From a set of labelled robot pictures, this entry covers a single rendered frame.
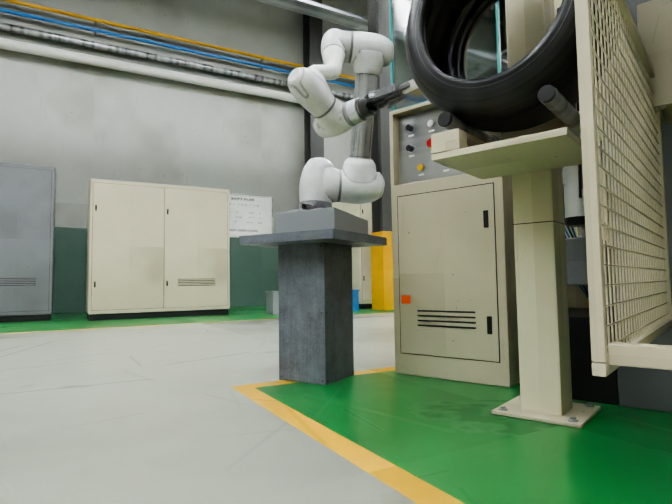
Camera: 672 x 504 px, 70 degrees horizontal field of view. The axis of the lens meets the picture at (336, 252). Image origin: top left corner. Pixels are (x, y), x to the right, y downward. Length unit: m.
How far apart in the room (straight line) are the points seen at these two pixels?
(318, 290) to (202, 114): 7.89
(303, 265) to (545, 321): 1.02
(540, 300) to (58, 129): 8.48
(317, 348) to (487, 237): 0.86
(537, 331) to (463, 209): 0.70
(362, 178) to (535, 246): 0.90
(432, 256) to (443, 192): 0.29
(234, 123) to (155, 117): 1.46
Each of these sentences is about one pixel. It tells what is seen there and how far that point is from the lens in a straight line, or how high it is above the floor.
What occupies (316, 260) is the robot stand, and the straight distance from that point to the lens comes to 2.09.
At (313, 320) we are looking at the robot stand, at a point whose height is 0.27.
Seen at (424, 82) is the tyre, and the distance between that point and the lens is 1.53.
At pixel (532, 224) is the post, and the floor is 0.61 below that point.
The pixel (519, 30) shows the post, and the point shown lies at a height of 1.28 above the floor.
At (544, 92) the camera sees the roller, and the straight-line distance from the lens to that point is 1.37.
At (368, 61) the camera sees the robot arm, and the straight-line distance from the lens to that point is 2.27.
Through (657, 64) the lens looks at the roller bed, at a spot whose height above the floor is 1.01.
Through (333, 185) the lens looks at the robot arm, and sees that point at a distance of 2.22.
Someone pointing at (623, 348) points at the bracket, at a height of 0.34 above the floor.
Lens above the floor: 0.44
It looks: 4 degrees up
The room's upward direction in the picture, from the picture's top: 1 degrees counter-clockwise
